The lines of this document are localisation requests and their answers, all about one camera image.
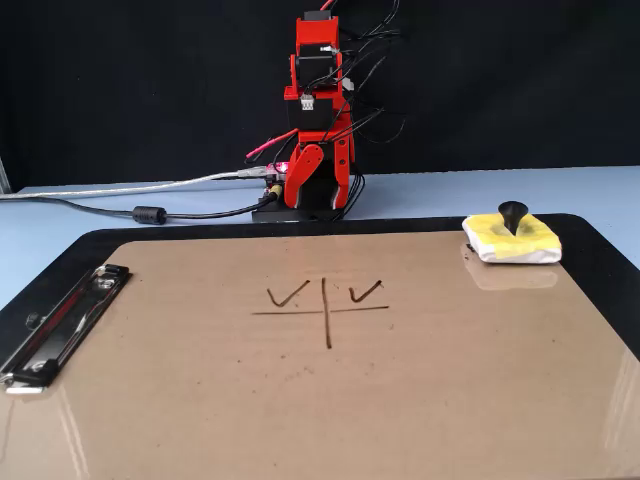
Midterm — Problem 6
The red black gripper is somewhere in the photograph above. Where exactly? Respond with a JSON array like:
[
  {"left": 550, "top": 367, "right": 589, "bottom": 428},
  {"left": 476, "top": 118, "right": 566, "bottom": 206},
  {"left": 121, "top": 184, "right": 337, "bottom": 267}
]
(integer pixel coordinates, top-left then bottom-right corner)
[{"left": 283, "top": 130, "right": 356, "bottom": 211}]

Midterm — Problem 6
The yellow white sponge black handle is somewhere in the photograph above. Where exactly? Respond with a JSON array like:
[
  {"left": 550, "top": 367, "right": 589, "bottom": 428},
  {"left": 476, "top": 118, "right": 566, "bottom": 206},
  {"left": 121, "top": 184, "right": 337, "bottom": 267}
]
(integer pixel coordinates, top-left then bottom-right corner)
[{"left": 460, "top": 200, "right": 563, "bottom": 265}]

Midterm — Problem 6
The controller circuit board with led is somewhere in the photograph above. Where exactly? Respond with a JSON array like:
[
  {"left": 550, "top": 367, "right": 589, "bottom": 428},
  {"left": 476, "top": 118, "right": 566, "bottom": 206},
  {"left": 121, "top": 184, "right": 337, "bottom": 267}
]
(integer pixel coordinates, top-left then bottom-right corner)
[{"left": 257, "top": 160, "right": 292, "bottom": 201}]

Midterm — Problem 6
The brown clipboard board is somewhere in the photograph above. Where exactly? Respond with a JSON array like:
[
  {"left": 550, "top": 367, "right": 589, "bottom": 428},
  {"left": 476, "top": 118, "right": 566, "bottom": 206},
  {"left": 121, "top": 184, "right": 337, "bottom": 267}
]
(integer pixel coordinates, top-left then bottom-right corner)
[{"left": 0, "top": 228, "right": 640, "bottom": 480}]

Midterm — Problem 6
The black rubber mat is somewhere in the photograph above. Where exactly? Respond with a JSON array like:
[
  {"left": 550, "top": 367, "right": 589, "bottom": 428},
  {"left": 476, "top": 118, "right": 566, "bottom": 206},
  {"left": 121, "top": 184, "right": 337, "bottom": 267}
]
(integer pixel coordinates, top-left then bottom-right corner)
[{"left": 0, "top": 213, "right": 640, "bottom": 362}]

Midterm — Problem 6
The black backdrop cloth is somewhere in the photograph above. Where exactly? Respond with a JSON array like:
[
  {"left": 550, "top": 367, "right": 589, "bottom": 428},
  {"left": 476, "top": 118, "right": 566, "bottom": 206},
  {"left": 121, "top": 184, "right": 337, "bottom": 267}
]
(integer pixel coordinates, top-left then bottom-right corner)
[{"left": 0, "top": 0, "right": 640, "bottom": 194}]

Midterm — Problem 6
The silver metal clipboard clip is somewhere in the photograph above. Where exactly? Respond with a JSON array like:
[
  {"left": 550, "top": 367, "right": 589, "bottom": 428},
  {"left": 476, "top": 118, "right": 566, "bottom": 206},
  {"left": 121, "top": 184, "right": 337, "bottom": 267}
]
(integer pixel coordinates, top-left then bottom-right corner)
[{"left": 0, "top": 263, "right": 134, "bottom": 396}]

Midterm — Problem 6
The black servo wire bundle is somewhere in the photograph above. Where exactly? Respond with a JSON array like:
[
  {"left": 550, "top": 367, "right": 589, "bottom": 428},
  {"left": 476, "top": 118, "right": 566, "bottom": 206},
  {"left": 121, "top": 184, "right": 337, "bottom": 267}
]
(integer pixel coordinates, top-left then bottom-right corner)
[{"left": 319, "top": 0, "right": 409, "bottom": 221}]

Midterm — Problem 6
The red wire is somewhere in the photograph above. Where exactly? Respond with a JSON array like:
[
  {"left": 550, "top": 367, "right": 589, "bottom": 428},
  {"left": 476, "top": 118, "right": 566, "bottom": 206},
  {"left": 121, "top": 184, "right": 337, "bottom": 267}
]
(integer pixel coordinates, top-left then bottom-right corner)
[{"left": 244, "top": 128, "right": 300, "bottom": 162}]

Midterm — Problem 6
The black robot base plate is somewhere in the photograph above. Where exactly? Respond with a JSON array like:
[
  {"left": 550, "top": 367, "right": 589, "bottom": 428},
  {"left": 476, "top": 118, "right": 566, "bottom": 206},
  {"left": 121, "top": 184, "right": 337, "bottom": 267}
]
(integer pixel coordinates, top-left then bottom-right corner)
[{"left": 251, "top": 198, "right": 351, "bottom": 224}]

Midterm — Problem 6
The black power cable with ferrite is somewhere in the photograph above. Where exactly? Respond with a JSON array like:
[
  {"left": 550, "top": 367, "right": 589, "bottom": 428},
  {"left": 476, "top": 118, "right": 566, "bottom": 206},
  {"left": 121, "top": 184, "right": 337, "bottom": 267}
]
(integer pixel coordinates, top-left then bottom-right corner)
[{"left": 29, "top": 183, "right": 284, "bottom": 226}]

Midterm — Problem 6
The silver braided usb cable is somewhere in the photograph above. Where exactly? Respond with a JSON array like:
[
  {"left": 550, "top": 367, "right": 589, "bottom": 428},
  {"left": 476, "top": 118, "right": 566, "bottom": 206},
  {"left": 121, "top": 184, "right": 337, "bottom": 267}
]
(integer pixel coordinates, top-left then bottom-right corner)
[{"left": 0, "top": 167, "right": 272, "bottom": 202}]

